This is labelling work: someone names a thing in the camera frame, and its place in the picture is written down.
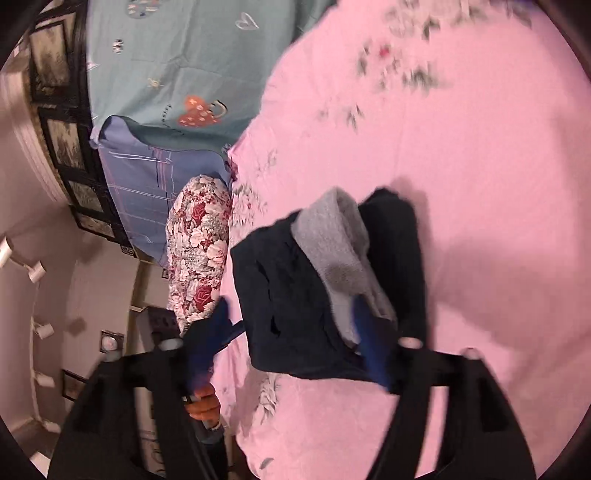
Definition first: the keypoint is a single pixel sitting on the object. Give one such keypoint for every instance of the pink floral bedsheet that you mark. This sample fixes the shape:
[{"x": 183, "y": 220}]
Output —
[{"x": 461, "y": 184}]

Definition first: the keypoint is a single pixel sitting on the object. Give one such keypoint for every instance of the dark navy pants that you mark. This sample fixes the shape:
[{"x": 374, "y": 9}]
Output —
[{"x": 277, "y": 300}]

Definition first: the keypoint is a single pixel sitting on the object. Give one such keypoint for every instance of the white wall spotlight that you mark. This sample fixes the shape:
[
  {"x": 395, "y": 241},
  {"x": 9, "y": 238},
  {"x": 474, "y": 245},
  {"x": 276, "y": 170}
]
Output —
[
  {"x": 37, "y": 271},
  {"x": 45, "y": 380},
  {"x": 3, "y": 251},
  {"x": 44, "y": 330}
]

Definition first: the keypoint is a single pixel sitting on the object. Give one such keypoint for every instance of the person's left forearm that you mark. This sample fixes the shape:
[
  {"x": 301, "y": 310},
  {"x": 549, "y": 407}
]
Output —
[{"x": 214, "y": 454}]

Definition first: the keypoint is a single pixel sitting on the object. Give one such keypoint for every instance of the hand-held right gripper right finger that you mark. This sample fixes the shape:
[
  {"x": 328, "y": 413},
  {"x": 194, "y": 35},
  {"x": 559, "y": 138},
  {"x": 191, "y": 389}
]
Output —
[{"x": 371, "y": 346}]

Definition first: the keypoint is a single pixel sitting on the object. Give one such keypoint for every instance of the red floral pillow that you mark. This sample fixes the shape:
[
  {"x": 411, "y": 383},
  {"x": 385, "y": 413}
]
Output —
[{"x": 198, "y": 249}]

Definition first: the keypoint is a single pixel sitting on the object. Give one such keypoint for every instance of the black framed wall panel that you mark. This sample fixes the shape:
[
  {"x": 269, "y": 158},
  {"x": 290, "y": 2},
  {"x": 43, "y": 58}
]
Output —
[{"x": 57, "y": 134}]

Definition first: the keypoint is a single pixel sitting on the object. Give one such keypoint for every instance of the small framed picture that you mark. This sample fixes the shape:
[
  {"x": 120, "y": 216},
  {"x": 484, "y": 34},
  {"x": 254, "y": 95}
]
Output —
[
  {"x": 73, "y": 385},
  {"x": 112, "y": 342}
]

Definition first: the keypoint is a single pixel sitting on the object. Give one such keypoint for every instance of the person's left hand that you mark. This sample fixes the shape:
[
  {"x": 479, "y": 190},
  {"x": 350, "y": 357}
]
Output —
[{"x": 205, "y": 406}]

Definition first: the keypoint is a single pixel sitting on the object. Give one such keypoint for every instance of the blue plaid pillow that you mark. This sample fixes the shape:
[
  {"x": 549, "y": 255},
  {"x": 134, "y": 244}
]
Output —
[{"x": 138, "y": 194}]

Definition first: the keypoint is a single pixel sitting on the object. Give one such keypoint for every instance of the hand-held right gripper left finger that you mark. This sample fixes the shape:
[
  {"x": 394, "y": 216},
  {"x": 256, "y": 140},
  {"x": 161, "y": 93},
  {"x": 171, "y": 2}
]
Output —
[{"x": 207, "y": 344}]

